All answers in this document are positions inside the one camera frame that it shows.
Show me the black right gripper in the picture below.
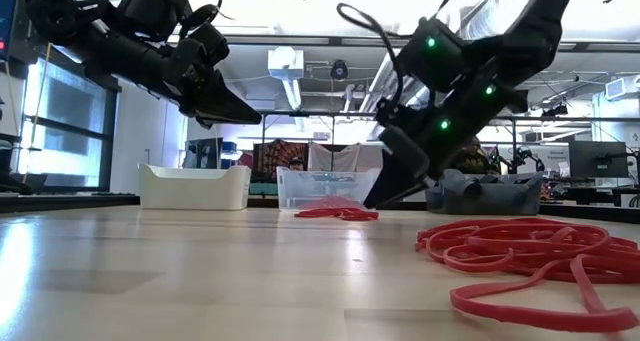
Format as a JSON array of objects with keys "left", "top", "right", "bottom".
[{"left": 363, "top": 105, "right": 452, "bottom": 210}]

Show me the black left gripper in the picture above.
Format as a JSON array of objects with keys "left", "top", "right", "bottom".
[{"left": 166, "top": 37, "right": 263, "bottom": 129}]

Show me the white plastic basket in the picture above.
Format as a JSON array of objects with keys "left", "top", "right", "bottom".
[{"left": 138, "top": 163, "right": 252, "bottom": 211}]

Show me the black rubber bands heap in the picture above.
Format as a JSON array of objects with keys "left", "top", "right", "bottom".
[{"left": 479, "top": 173, "right": 541, "bottom": 183}]

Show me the red rubber band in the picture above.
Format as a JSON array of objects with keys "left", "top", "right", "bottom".
[{"left": 449, "top": 250, "right": 640, "bottom": 335}]

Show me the dark background screen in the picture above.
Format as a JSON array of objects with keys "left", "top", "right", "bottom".
[{"left": 185, "top": 137, "right": 224, "bottom": 171}]

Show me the white hanging sheet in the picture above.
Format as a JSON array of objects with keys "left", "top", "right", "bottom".
[{"left": 308, "top": 141, "right": 361, "bottom": 173}]

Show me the dark patterned tapestry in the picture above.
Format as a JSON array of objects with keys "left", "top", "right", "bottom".
[{"left": 253, "top": 139, "right": 309, "bottom": 185}]

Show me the person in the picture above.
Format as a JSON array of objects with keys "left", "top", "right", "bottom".
[{"left": 449, "top": 135, "right": 501, "bottom": 176}]

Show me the white ceiling air unit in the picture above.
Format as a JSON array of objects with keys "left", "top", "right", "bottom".
[{"left": 267, "top": 46, "right": 305, "bottom": 111}]

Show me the black metal pipe rack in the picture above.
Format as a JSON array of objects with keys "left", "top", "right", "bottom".
[{"left": 249, "top": 108, "right": 640, "bottom": 202}]

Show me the clear plastic basket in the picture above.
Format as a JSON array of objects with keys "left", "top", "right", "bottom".
[{"left": 275, "top": 166, "right": 381, "bottom": 211}]

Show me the grey plastic basket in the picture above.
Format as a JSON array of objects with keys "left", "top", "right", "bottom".
[{"left": 425, "top": 169, "right": 545, "bottom": 216}]

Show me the black background monitor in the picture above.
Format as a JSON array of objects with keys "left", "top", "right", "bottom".
[{"left": 568, "top": 140, "right": 630, "bottom": 180}]

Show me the large desk monitor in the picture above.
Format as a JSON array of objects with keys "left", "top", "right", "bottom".
[{"left": 0, "top": 0, "right": 20, "bottom": 65}]

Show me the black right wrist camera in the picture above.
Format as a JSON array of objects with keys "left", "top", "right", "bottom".
[{"left": 374, "top": 98, "right": 407, "bottom": 128}]

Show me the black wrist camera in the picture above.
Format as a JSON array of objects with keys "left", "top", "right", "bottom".
[
  {"left": 374, "top": 98, "right": 407, "bottom": 128},
  {"left": 187, "top": 23, "right": 231, "bottom": 67}
]

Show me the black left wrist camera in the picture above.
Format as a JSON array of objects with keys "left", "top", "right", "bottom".
[{"left": 187, "top": 23, "right": 231, "bottom": 67}]

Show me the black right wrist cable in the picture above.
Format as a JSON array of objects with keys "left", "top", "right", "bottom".
[{"left": 335, "top": 2, "right": 407, "bottom": 110}]

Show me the black ceiling cord reel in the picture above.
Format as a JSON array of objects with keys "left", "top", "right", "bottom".
[{"left": 329, "top": 59, "right": 350, "bottom": 81}]

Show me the white wall air unit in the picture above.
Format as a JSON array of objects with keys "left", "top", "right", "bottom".
[{"left": 604, "top": 74, "right": 640, "bottom": 101}]

